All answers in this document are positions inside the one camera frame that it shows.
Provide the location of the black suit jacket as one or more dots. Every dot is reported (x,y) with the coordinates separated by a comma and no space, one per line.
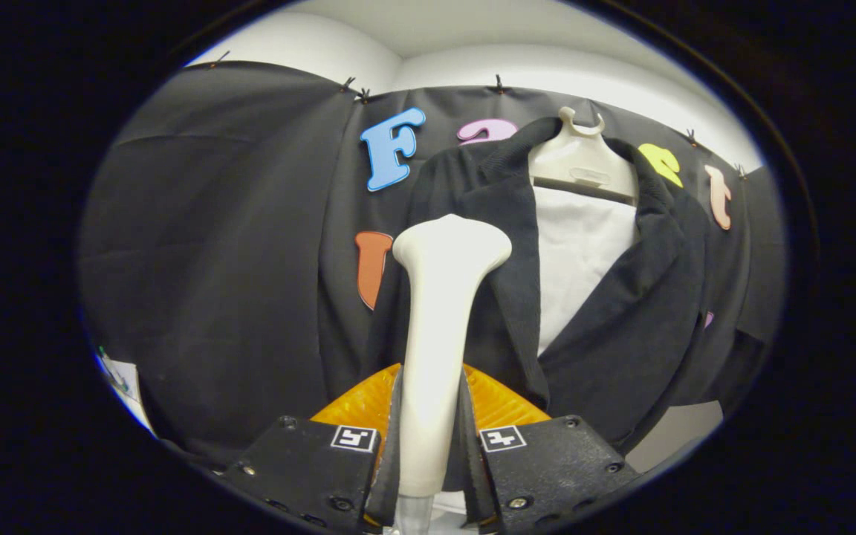
(636,334)

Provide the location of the black backdrop cloth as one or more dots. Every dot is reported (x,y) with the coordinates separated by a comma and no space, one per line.
(212,260)

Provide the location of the white fabric hanging panel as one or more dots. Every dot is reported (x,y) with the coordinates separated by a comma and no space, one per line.
(576,260)

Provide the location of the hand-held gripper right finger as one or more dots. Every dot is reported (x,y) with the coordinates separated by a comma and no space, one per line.
(470,461)

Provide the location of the grey cabinet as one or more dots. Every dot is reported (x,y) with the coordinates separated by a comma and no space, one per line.
(673,435)

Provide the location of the cream plastic hanger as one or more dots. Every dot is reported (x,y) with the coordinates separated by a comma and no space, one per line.
(580,167)

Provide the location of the white printed package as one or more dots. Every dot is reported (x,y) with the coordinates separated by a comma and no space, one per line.
(127,383)

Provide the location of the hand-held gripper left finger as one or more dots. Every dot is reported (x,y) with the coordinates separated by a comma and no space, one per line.
(392,446)

